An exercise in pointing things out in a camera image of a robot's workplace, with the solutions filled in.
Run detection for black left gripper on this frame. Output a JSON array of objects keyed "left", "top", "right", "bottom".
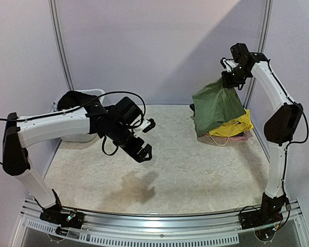
[{"left": 108, "top": 121, "right": 152, "bottom": 163}]

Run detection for green garment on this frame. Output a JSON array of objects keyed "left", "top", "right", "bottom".
[{"left": 192, "top": 78, "right": 246, "bottom": 137}]

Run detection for yellow shorts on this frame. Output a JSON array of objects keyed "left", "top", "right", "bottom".
[{"left": 206, "top": 109, "right": 254, "bottom": 138}]

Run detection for white drawstring cord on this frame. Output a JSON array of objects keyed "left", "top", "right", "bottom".
[{"left": 207, "top": 122, "right": 243, "bottom": 147}]

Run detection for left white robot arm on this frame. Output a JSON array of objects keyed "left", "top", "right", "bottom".
[{"left": 0, "top": 91, "right": 156, "bottom": 223}]

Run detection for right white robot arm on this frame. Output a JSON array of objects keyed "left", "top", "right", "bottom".
[{"left": 220, "top": 52, "right": 304, "bottom": 224}]

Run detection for white plastic laundry basket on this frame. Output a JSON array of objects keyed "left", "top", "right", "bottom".
[{"left": 53, "top": 89, "right": 105, "bottom": 143}]

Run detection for folded pink garment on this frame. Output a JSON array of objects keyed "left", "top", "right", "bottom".
[{"left": 204, "top": 132, "right": 247, "bottom": 143}]

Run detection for black garment in basket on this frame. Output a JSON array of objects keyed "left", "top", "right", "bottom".
[{"left": 57, "top": 91, "right": 100, "bottom": 111}]

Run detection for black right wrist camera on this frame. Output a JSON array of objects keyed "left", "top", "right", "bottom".
[{"left": 230, "top": 43, "right": 249, "bottom": 63}]

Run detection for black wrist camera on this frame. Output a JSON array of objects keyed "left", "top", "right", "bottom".
[
  {"left": 114, "top": 97, "right": 156, "bottom": 137},
  {"left": 230, "top": 43, "right": 249, "bottom": 63}
]

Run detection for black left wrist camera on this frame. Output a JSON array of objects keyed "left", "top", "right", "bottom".
[{"left": 114, "top": 97, "right": 156, "bottom": 137}]

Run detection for right aluminium frame post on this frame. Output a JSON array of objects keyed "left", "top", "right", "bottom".
[{"left": 243, "top": 0, "right": 273, "bottom": 110}]

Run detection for aluminium frame post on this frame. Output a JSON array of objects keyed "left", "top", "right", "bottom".
[
  {"left": 243, "top": 0, "right": 273, "bottom": 110},
  {"left": 48, "top": 0, "right": 74, "bottom": 91}
]

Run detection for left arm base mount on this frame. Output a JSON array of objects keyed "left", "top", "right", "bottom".
[{"left": 38, "top": 189, "right": 85, "bottom": 229}]

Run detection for aluminium front rail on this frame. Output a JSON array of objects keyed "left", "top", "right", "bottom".
[{"left": 12, "top": 199, "right": 309, "bottom": 246}]

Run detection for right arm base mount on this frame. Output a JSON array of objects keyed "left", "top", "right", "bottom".
[{"left": 238, "top": 193, "right": 290, "bottom": 230}]

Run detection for left aluminium frame post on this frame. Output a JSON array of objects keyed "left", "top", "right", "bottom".
[{"left": 48, "top": 0, "right": 74, "bottom": 91}]

